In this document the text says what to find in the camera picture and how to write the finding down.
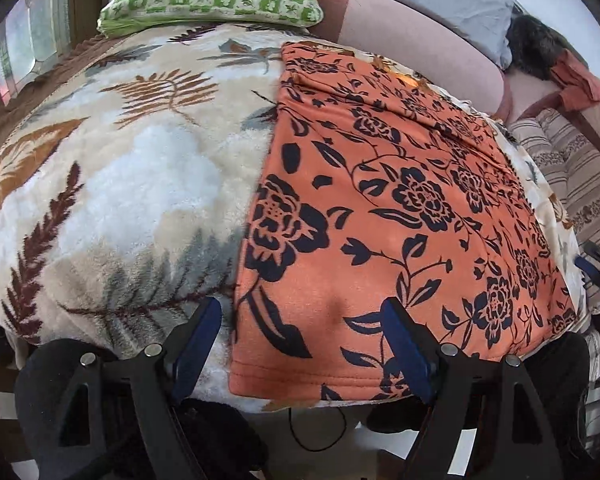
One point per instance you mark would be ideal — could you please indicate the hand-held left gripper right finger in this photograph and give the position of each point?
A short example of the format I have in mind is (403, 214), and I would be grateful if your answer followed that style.
(405, 347)

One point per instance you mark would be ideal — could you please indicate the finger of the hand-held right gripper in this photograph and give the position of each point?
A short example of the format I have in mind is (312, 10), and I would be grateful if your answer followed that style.
(587, 267)

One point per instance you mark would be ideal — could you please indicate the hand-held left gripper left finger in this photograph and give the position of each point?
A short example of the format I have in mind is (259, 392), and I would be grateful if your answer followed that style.
(196, 347)

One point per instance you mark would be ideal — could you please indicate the orange floral printed cloth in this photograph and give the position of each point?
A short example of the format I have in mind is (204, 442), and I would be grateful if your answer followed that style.
(380, 220)

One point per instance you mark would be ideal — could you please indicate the striped beige cloth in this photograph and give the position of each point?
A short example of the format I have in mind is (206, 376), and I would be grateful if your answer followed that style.
(575, 170)

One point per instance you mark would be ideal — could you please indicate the rust red crumpled cloth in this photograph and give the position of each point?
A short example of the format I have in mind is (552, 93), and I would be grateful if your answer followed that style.
(580, 82)

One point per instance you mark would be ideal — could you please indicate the leaf printed fleece blanket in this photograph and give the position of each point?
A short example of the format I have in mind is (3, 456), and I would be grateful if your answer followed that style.
(145, 160)

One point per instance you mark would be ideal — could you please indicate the dark furry cloth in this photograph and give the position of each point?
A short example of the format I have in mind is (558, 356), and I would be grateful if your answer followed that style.
(535, 45)

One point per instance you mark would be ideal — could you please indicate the pink and brown bolster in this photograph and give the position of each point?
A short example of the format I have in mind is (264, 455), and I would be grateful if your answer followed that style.
(420, 45)

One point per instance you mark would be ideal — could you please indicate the grey pillow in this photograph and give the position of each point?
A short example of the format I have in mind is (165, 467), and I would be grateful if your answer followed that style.
(445, 0)

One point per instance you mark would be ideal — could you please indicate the window with wooden frame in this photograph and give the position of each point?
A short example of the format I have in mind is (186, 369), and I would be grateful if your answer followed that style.
(30, 35)

